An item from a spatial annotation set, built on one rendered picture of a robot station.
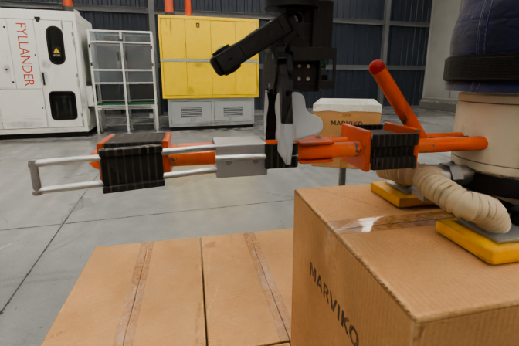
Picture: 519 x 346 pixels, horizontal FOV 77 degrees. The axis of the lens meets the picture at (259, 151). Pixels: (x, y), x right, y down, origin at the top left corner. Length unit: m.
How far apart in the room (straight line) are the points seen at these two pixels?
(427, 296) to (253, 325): 0.61
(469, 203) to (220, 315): 0.71
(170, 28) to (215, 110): 2.01
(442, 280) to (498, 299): 0.05
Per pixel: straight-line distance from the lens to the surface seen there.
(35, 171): 0.41
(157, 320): 1.02
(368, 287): 0.47
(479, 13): 0.62
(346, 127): 0.53
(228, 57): 0.43
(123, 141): 0.44
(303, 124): 0.42
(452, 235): 0.56
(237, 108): 7.84
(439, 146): 0.56
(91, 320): 1.09
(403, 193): 0.67
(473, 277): 0.49
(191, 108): 7.70
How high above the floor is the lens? 1.18
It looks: 13 degrees down
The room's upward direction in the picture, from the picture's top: straight up
